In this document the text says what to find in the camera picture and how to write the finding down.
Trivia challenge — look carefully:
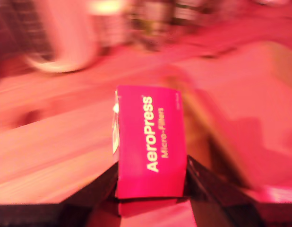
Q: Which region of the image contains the red coffee filter carton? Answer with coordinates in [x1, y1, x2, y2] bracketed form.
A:
[112, 85, 188, 200]

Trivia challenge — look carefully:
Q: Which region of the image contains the white electric kettle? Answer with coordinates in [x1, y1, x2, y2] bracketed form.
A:
[25, 0, 101, 73]

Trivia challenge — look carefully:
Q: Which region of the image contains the large open cardboard box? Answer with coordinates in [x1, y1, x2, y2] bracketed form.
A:
[160, 41, 292, 204]

